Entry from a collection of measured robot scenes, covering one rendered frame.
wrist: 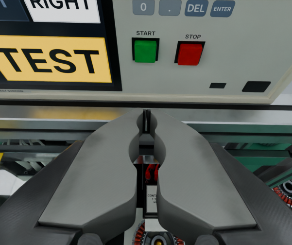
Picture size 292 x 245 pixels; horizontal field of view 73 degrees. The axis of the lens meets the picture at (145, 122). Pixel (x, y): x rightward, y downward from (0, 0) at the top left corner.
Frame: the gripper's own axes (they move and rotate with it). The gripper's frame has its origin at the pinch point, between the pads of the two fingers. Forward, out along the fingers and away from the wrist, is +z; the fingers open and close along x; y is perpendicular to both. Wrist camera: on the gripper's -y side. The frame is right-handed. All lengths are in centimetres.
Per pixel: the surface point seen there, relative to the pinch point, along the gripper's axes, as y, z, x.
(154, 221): 33.3, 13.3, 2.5
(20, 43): -2.7, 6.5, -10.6
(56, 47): -2.4, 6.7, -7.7
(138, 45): -2.8, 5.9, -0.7
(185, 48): -2.7, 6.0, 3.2
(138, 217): 37.1, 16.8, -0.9
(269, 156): 11.8, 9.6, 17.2
